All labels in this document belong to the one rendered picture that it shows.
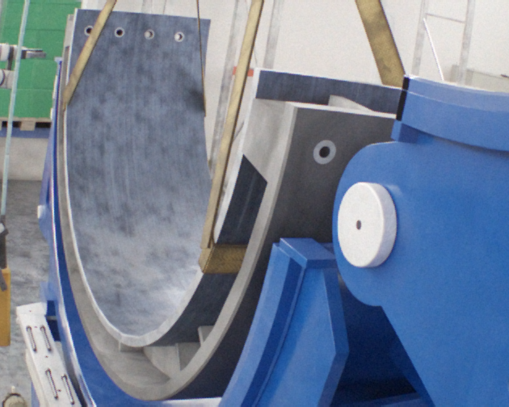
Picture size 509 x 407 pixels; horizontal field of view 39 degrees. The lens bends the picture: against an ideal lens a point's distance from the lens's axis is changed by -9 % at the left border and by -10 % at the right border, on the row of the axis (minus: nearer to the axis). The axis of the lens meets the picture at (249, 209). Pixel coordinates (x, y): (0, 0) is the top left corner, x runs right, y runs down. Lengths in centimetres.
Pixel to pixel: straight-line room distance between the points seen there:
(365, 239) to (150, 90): 245
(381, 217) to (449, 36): 1032
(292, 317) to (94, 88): 220
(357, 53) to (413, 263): 940
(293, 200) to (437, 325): 49
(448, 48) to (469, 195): 1042
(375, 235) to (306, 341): 32
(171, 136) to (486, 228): 263
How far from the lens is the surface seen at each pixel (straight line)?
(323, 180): 148
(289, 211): 148
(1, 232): 246
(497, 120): 95
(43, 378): 328
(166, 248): 317
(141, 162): 341
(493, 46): 1208
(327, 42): 1022
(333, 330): 134
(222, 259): 173
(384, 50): 203
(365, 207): 119
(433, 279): 110
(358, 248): 121
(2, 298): 274
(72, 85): 338
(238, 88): 178
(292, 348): 146
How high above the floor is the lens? 255
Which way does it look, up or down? 16 degrees down
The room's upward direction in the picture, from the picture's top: 9 degrees clockwise
